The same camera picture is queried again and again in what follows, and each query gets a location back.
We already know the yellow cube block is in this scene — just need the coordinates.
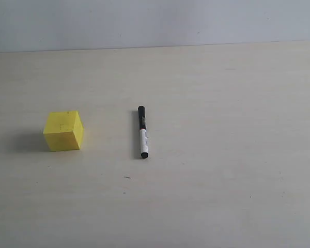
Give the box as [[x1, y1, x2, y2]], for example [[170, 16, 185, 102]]
[[43, 111, 84, 151]]

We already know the black and white marker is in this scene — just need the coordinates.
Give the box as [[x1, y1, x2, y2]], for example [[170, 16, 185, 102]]
[[137, 106, 149, 159]]

